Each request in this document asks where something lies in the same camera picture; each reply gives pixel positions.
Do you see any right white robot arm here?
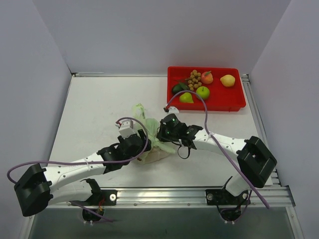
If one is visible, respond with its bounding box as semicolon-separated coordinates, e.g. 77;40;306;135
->
157;114;277;204

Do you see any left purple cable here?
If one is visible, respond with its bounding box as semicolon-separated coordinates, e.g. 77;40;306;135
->
6;117;150;222

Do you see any orange peach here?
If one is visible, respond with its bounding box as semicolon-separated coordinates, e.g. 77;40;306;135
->
201;71;213;85

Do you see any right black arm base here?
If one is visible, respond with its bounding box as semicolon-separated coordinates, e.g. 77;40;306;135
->
205;188;252;225

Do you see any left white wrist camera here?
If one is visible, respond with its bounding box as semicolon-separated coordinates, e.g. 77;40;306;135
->
116;119;136;139

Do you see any aluminium front rail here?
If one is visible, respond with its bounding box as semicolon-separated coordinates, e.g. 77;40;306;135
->
27;185;296;210

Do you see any pale green plastic bag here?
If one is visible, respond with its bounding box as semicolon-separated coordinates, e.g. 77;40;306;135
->
132;103;176;164

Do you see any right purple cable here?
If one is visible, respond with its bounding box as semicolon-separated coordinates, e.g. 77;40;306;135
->
164;90;271;221

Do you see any brown longan bunch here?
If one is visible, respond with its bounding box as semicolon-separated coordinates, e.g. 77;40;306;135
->
178;70;202;91

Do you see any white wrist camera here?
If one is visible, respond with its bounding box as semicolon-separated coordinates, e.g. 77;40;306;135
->
116;119;136;139
164;106;179;114

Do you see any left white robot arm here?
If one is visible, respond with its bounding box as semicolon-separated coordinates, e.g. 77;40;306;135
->
14;129;151;217

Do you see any purple cable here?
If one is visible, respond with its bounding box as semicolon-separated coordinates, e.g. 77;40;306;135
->
164;90;271;221
6;117;150;222

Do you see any yellow lemon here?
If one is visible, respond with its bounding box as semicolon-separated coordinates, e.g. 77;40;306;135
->
220;75;236;88

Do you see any green pear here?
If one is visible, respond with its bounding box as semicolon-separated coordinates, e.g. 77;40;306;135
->
179;92;194;104

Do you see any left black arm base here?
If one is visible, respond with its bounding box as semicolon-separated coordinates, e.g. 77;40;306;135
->
82;179;118;223

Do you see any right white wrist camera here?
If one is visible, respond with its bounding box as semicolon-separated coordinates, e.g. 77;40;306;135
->
164;106;179;114

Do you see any green apple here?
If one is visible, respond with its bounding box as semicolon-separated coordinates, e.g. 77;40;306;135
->
196;86;210;100

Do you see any red plastic tray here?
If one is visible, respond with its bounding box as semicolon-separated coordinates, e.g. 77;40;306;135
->
167;66;246;112

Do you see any dark green avocado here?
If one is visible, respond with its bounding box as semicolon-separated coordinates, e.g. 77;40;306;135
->
171;84;184;95

